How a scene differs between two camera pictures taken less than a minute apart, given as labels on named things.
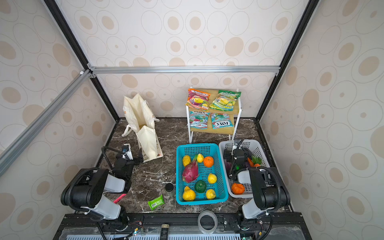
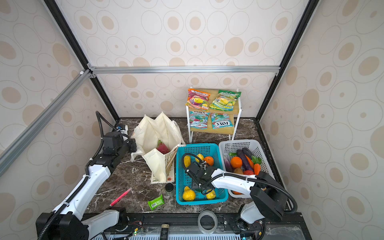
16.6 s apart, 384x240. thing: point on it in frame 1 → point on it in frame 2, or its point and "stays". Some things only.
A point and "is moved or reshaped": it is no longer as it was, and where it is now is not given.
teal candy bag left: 198,120 stays
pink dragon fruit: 190,172 is moved or reshaped
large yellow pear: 188,195 stays
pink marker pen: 119,198 stays
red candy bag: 197,99 stays
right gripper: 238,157 → 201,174
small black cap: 169,187 stays
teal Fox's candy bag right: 220,120 stays
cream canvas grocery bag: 142,122 → 147,135
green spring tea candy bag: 225,101 stays
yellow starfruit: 186,160 stays
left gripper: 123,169 → 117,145
